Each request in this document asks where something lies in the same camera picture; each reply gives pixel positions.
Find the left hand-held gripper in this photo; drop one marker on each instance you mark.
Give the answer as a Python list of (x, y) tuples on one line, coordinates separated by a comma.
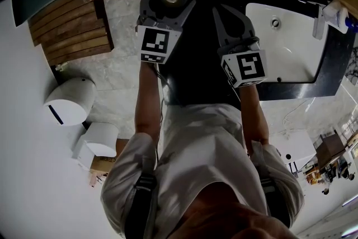
[(155, 42)]

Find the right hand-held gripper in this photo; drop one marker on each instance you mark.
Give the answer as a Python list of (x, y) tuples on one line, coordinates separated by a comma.
[(250, 64)]

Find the person's right forearm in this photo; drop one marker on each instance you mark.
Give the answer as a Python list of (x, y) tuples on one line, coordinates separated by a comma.
[(253, 117)]

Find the person's left forearm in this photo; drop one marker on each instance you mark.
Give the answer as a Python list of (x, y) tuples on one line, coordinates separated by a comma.
[(148, 103)]

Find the black marble countertop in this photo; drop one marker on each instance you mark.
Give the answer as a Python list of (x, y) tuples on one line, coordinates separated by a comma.
[(201, 64)]

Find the white sink basin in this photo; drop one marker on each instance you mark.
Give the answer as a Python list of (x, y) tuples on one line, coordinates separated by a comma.
[(291, 44)]

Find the white bottle blue cap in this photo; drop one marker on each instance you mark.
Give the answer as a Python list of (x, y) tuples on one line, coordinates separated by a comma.
[(335, 18)]

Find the chrome faucet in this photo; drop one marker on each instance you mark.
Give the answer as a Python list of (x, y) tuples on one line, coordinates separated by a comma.
[(320, 22)]

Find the dark wooden step platform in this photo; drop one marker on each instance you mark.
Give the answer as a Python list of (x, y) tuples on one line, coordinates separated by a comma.
[(72, 30)]

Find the white veined marble cabinet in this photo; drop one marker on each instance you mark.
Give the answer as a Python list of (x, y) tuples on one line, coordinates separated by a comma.
[(352, 64)]

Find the person's white shirt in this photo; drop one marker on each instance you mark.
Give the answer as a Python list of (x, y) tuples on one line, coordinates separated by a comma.
[(201, 154)]

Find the white box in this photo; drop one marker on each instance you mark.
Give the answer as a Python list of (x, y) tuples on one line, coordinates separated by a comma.
[(293, 148)]

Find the white bin with black slot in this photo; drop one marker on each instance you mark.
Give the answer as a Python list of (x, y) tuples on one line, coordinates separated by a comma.
[(70, 100)]

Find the white rounded plastic device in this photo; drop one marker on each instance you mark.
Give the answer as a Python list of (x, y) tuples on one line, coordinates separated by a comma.
[(98, 142)]

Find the dark wooden furniture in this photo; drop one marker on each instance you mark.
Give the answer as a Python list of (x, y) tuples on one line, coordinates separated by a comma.
[(330, 151)]

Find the brown cardboard box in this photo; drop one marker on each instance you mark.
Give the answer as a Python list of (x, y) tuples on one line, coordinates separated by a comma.
[(104, 162)]

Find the person's head and neck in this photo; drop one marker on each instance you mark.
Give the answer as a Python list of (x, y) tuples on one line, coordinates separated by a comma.
[(229, 215)]

